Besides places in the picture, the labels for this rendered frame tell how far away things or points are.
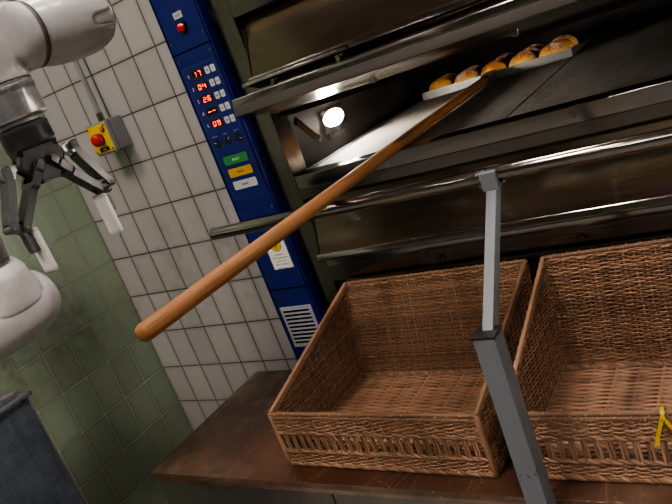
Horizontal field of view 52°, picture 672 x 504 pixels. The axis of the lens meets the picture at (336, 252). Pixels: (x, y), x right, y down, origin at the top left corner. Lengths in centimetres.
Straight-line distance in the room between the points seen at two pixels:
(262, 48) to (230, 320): 93
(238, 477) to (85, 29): 113
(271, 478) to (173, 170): 100
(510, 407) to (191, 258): 138
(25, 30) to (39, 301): 81
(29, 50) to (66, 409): 155
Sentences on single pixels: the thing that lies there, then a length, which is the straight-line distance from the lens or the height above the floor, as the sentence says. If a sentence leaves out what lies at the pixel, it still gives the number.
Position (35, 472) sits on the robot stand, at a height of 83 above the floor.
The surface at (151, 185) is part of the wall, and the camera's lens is 232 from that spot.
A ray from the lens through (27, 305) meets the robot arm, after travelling 177.
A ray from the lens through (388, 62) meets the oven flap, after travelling 157.
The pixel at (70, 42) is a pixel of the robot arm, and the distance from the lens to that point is 119.
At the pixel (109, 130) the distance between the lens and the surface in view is 227.
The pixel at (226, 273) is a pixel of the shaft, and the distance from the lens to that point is 115.
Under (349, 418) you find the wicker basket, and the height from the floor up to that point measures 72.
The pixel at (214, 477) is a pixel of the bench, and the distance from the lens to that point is 189.
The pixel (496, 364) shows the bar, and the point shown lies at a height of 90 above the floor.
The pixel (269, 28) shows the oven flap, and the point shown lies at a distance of 190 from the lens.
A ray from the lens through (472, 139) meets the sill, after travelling 170.
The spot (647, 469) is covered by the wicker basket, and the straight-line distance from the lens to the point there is 139.
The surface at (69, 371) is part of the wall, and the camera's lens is 249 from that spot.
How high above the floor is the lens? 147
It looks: 15 degrees down
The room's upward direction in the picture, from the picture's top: 21 degrees counter-clockwise
